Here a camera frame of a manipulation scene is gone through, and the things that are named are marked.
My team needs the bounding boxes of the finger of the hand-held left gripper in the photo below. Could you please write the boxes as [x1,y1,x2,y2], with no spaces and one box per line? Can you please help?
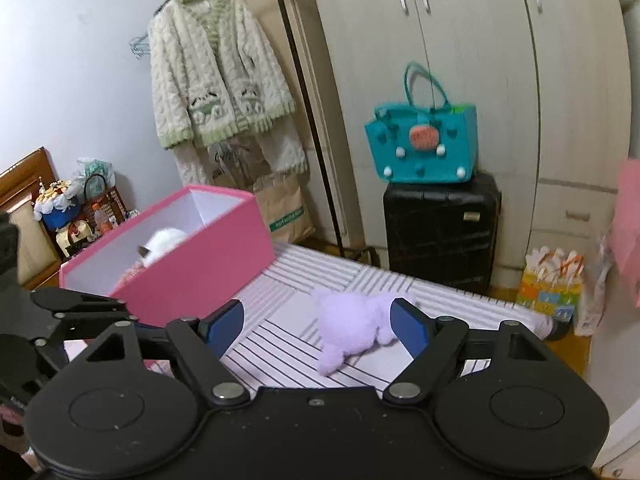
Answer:
[30,287,141,356]

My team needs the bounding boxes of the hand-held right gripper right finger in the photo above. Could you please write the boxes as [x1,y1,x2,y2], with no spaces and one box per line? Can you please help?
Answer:
[382,297,551,406]

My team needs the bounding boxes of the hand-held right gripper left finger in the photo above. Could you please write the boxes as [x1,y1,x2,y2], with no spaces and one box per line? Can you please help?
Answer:
[82,299,251,408]

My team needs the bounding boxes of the purple plush toy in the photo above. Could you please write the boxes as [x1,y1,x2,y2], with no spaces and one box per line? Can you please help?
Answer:
[312,287,418,377]

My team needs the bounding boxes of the pink cardboard box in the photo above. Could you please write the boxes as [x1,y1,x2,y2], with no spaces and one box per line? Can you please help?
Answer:
[59,185,275,376]

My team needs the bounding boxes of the white plush toy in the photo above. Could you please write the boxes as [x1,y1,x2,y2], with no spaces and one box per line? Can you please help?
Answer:
[137,227,188,268]

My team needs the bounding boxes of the orange bottle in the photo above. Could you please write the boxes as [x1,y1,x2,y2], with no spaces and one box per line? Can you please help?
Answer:
[92,204,115,236]

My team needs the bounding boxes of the striped pink tablecloth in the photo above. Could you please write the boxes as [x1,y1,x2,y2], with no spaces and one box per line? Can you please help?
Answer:
[220,242,571,391]

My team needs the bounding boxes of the black suitcase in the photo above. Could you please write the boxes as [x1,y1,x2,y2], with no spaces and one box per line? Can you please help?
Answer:
[382,172,502,295]

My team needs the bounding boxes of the woven basket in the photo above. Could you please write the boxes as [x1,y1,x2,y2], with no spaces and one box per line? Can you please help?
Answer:
[80,174,126,236]

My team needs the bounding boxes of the green white plastic packet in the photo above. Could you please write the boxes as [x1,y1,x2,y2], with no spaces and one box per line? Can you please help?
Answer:
[75,157,117,191]

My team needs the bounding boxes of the brown paper bag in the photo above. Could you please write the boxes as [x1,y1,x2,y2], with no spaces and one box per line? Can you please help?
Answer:
[252,172,317,243]

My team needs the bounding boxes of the colourful paper gift bag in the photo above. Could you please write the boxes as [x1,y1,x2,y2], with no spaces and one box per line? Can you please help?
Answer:
[515,246,586,323]

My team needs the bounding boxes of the wooden cabinet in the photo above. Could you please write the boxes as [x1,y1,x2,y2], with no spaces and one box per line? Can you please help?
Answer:
[0,147,66,291]

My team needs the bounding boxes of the clear printed gift bag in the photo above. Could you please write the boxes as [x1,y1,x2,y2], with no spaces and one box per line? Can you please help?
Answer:
[207,140,266,186]

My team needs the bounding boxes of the teal felt handbag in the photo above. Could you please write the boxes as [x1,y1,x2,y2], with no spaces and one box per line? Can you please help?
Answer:
[364,61,477,184]

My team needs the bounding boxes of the cream fleece pants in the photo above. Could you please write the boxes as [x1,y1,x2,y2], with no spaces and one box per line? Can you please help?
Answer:
[172,117,308,186]

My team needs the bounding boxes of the black clothes rack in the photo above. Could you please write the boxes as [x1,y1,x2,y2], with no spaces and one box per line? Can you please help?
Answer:
[152,0,383,266]

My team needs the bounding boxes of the white plastic bag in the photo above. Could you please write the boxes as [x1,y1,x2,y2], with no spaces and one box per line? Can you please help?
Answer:
[572,232,613,337]

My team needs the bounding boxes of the white refrigerator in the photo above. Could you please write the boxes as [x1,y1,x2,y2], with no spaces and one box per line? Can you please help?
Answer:
[585,260,640,476]

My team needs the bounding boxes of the cream green fleece jacket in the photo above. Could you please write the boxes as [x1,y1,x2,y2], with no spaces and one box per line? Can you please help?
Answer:
[149,0,296,150]

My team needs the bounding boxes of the pink paper bag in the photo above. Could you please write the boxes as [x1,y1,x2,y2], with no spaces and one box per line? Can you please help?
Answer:
[611,157,640,308]

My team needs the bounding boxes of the beige wardrobe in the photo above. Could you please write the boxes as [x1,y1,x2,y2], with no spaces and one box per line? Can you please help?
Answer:
[277,0,631,291]

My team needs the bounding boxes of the light blue clothes hangers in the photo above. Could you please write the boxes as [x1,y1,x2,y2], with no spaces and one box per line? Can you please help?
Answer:
[129,30,153,61]

